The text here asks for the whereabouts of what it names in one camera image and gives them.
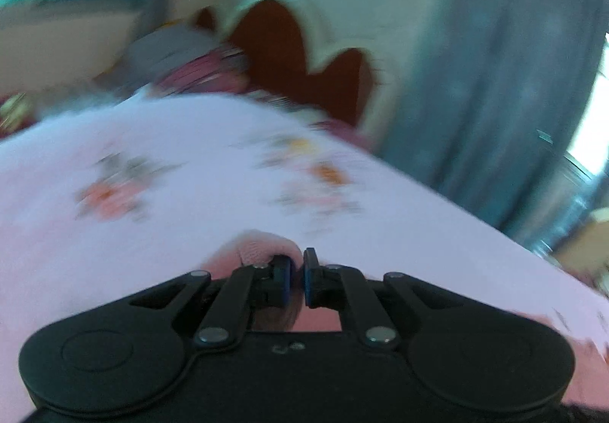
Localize floral bed sheet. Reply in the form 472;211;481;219
0;87;609;423

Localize pink small garment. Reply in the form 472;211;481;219
204;230;344;334

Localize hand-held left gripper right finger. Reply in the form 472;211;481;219
303;248;470;350

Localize window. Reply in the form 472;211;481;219
564;30;609;181

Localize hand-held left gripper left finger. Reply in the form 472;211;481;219
128;254;295;350

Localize pile of clothes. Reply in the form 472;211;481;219
114;21;255;96

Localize blue-grey curtain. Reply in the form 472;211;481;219
378;0;609;245

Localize red scalloped headboard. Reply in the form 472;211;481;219
194;0;397;139

